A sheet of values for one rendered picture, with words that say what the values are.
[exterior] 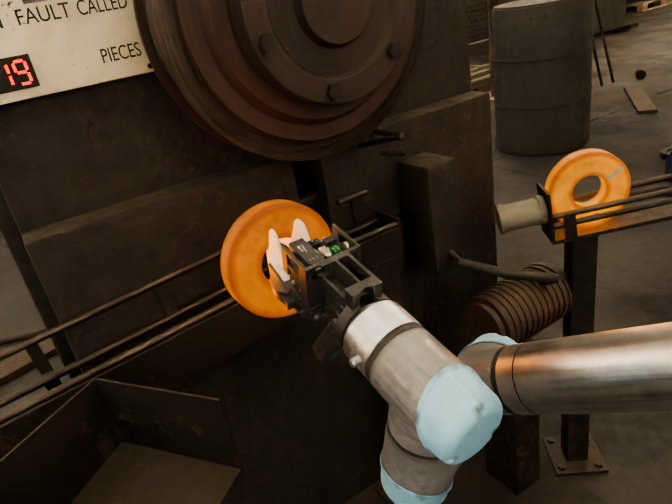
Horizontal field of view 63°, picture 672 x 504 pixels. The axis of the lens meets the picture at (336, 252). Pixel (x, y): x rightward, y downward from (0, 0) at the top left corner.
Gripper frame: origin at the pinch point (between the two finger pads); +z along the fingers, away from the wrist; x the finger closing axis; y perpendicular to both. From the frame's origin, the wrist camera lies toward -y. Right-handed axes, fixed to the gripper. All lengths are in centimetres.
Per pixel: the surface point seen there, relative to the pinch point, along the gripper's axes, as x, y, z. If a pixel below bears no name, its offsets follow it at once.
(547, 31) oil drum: -250, -55, 147
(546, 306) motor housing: -54, -35, -8
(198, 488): 20.2, -21.1, -12.2
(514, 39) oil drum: -242, -62, 162
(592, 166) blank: -65, -9, -3
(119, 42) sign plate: 4.6, 17.7, 36.8
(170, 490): 23.1, -21.7, -10.0
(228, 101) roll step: -4.3, 11.8, 19.6
